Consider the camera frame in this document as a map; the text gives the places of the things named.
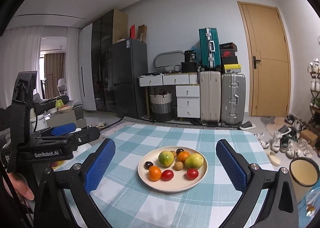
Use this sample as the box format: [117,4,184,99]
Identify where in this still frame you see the beige slipper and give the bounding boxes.
[267,151,281,166]

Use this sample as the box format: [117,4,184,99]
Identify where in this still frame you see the blue plaid tablecloth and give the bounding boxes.
[52,122,278,228]

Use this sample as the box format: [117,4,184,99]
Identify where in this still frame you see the black glass cabinet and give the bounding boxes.
[91,9,127,112]

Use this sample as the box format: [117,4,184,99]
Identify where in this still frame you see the large orange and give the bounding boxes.
[176,151,190,164]

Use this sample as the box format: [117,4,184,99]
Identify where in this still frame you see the white drawer desk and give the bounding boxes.
[138,72,200,119]

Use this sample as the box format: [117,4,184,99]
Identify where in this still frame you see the black refrigerator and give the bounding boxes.
[109,38,148,118]

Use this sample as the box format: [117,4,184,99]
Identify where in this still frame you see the stacked shoe boxes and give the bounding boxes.
[220,43,241,73]

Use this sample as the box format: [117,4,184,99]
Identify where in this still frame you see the person's left hand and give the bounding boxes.
[8,173,35,207]

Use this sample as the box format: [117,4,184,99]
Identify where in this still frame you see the oval mirror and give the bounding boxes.
[153,51,184,73]

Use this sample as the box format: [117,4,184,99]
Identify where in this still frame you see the woven laundry basket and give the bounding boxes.
[150,90,174,122]

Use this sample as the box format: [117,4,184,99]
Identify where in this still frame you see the red cherry tomato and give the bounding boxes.
[186,169,199,180]
[161,170,174,181]

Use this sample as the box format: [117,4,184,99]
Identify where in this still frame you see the wooden door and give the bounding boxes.
[238,1,291,117]

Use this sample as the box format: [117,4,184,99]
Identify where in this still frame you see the teal suitcase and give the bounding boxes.
[199,27,221,69]

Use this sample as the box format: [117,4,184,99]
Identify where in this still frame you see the cream oval plate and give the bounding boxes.
[137,146,208,193]

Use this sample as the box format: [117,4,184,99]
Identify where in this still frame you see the yellow-green guava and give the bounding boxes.
[184,153,204,169]

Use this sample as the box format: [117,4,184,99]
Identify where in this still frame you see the cream enamel mug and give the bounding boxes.
[289,157,319,204]

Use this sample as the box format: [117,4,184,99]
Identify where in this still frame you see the grey slipper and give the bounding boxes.
[239,121,256,131]

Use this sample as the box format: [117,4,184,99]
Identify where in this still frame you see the green-yellow citrus fruit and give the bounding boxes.
[158,151,175,167]

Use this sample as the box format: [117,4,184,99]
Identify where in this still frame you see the beige suitcase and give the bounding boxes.
[200,71,221,123]

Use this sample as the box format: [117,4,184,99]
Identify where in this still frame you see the dark plum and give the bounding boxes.
[144,161,153,170]
[176,148,184,155]

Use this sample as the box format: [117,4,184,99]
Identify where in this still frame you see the silver suitcase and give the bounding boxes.
[221,73,246,126]

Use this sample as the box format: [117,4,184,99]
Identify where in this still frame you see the orange mandarin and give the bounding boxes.
[149,166,162,181]

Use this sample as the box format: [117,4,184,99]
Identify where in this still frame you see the brown kiwi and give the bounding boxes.
[174,162,184,171]
[170,151,177,158]

